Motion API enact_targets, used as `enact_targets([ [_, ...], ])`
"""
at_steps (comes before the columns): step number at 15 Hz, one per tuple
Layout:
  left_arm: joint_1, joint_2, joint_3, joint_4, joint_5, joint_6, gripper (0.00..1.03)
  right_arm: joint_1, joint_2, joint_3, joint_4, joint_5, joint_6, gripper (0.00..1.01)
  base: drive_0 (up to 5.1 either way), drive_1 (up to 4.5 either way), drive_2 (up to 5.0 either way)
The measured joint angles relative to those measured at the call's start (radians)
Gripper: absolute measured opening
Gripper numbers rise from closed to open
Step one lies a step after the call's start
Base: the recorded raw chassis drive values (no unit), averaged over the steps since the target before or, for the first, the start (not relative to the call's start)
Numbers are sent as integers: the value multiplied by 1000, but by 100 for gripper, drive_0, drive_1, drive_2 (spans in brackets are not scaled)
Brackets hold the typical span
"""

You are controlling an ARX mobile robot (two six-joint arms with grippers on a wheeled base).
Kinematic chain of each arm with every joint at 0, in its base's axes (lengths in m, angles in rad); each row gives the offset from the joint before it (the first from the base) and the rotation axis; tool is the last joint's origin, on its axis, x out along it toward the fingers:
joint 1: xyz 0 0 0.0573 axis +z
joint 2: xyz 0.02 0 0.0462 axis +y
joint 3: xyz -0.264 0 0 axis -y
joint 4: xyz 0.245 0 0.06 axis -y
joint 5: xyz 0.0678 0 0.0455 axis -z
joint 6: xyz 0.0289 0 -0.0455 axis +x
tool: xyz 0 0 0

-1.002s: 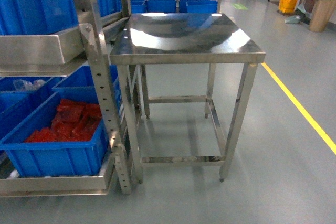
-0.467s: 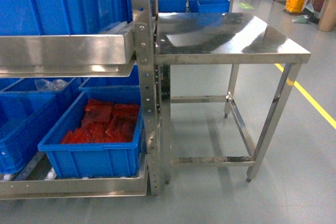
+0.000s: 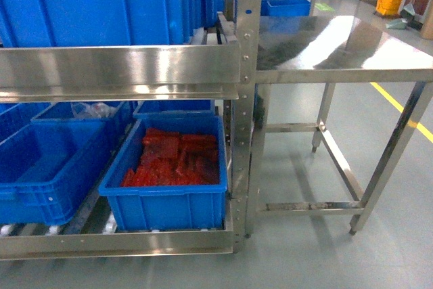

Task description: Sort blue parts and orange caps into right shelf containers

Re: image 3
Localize red plastic parts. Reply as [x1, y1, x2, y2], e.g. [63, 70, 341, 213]
[120, 128, 219, 187]

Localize steel shelf rack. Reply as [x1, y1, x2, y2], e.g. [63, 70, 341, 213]
[1, 0, 260, 260]

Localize blue bin with red parts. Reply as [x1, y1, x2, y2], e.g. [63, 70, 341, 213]
[99, 115, 228, 230]

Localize steel side table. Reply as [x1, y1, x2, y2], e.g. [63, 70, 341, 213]
[247, 16, 432, 234]

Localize blue plastic bin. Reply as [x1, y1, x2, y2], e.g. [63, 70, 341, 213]
[1, 121, 112, 226]

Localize large upper blue bin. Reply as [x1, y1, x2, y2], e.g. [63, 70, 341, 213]
[0, 0, 204, 48]

